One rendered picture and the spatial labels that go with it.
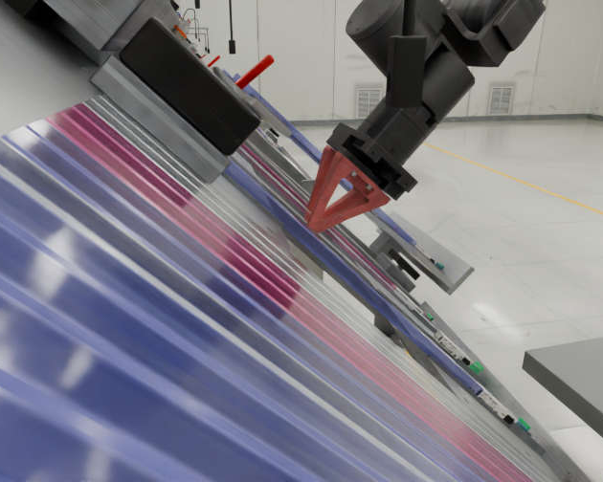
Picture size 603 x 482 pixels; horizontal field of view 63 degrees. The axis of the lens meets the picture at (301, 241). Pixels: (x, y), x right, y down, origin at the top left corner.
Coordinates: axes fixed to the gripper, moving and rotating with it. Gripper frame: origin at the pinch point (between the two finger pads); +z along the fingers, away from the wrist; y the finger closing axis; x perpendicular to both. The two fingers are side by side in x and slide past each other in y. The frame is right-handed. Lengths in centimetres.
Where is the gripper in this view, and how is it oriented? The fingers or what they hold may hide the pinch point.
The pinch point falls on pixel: (315, 220)
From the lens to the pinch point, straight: 49.3
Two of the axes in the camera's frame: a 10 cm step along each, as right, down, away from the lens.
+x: 7.3, 5.6, 3.8
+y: 2.0, 3.6, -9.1
